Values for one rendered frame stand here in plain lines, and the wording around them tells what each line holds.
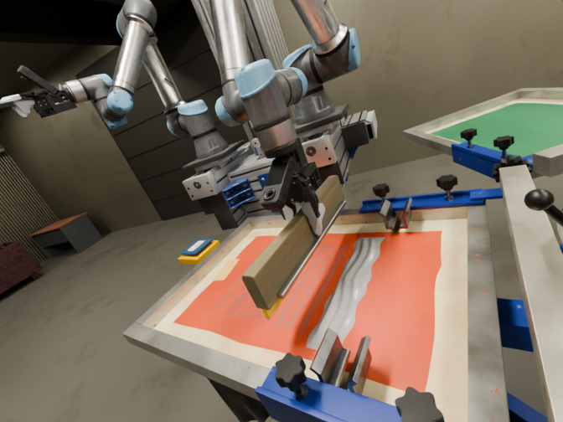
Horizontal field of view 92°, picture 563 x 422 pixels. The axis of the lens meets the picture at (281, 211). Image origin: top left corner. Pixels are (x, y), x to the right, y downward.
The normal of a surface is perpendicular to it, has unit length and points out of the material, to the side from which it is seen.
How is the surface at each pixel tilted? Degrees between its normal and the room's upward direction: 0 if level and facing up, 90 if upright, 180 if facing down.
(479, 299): 0
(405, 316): 0
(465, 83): 90
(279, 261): 90
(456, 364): 0
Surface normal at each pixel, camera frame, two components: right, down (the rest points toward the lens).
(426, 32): -0.30, 0.47
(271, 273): 0.80, -0.07
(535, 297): -0.35, -0.86
